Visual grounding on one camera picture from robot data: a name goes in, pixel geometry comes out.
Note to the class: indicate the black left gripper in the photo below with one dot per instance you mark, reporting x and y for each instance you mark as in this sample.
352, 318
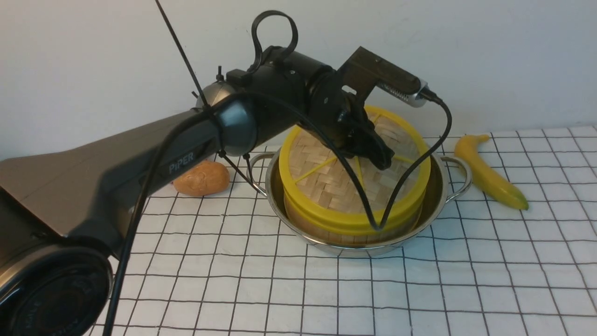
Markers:
343, 121

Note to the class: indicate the white checkered tablecloth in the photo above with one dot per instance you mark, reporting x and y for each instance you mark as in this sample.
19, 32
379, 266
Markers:
226, 266

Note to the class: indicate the bamboo steamer basket yellow rim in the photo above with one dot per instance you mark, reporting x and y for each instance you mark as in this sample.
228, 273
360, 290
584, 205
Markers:
342, 218

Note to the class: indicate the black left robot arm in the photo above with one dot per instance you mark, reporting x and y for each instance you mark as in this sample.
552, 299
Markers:
64, 214

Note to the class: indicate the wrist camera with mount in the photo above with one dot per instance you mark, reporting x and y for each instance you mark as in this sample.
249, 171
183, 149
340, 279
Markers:
364, 71

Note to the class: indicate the stainless steel pot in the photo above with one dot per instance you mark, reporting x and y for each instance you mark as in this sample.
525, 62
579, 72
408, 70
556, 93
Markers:
436, 198

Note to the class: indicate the yellow banana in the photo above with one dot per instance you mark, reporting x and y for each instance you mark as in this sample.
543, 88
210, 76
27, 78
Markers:
485, 177

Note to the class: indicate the brown potato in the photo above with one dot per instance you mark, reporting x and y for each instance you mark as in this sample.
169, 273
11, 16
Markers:
204, 179

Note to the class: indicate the woven bamboo lid yellow rim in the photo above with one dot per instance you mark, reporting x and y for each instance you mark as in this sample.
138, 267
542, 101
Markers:
306, 164

